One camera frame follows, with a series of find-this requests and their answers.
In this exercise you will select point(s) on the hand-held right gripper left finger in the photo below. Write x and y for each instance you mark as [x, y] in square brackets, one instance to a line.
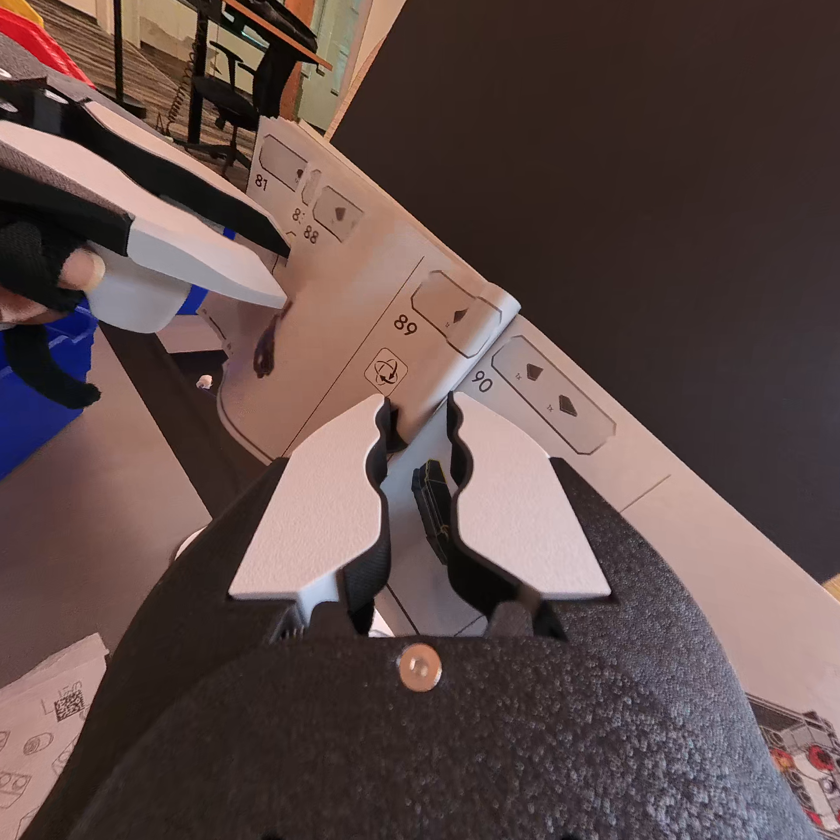
[308, 518]

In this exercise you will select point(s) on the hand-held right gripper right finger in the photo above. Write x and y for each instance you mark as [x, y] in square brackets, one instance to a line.
[525, 525]

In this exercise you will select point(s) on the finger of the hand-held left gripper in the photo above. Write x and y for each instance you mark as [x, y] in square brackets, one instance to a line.
[197, 256]
[197, 177]

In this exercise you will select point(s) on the lego instruction booklet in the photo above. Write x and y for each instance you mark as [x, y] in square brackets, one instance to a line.
[590, 492]

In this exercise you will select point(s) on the blue plastic bin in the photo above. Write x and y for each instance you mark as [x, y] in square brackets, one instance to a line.
[39, 394]

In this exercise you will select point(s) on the printed white paper bag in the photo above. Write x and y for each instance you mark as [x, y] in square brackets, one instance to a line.
[39, 735]

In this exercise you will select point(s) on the black chair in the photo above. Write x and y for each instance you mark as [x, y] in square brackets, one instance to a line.
[236, 98]

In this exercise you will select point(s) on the black standing desk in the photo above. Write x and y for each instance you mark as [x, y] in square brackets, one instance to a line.
[262, 26]

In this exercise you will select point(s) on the red plastic bin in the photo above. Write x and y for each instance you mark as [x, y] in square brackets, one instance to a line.
[39, 46]

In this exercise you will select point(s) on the wooden table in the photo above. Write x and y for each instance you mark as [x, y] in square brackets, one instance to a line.
[833, 587]

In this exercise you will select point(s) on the black backdrop panel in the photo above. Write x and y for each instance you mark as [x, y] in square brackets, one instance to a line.
[623, 164]

